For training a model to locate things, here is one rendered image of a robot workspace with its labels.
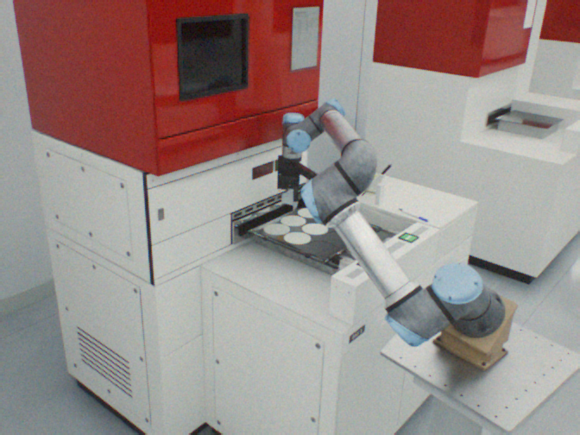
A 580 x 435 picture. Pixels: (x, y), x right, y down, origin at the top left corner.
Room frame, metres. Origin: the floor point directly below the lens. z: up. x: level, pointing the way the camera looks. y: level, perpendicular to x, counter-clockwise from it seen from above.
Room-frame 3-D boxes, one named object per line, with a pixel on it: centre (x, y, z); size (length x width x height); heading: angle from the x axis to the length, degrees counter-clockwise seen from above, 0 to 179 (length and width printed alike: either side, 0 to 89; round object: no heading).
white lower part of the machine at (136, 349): (2.23, 0.46, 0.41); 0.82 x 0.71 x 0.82; 141
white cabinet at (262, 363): (2.02, -0.23, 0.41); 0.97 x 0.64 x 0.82; 141
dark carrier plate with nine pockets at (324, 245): (2.02, -0.10, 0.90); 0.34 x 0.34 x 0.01; 51
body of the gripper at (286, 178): (2.01, 0.01, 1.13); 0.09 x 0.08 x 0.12; 91
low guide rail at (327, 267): (1.89, -0.07, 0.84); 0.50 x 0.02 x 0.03; 51
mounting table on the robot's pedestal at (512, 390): (1.40, -0.56, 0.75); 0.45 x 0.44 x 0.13; 42
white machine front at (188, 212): (2.01, 0.20, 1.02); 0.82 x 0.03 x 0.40; 141
